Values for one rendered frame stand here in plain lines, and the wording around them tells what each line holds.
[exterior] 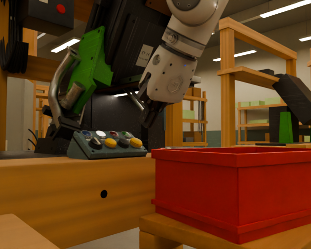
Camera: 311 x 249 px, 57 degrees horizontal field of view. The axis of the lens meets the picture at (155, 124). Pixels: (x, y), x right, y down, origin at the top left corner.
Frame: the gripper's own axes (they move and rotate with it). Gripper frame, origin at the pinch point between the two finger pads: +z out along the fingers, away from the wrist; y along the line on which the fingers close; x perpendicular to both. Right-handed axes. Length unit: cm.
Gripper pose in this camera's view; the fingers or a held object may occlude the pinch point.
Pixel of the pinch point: (148, 116)
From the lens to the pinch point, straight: 62.2
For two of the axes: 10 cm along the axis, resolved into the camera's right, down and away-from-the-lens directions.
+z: -4.1, 8.4, 3.7
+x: -5.8, -5.5, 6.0
